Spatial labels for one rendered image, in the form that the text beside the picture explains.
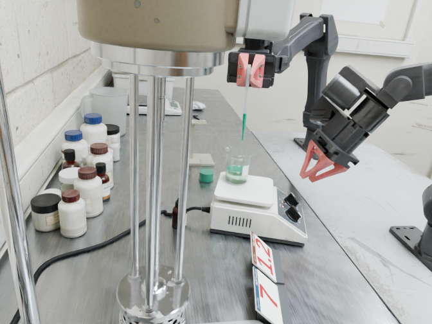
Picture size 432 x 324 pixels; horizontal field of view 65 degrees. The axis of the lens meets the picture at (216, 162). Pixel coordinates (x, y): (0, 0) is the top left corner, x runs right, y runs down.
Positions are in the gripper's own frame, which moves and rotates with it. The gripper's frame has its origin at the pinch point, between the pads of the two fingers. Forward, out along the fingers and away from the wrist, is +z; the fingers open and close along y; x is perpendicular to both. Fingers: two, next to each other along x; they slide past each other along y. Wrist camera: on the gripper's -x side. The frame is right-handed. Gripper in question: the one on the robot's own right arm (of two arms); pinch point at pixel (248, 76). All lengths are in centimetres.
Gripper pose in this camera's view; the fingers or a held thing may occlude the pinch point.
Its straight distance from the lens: 67.5
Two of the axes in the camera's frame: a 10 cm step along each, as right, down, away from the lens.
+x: -0.5, 9.0, 4.3
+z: -1.6, 4.1, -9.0
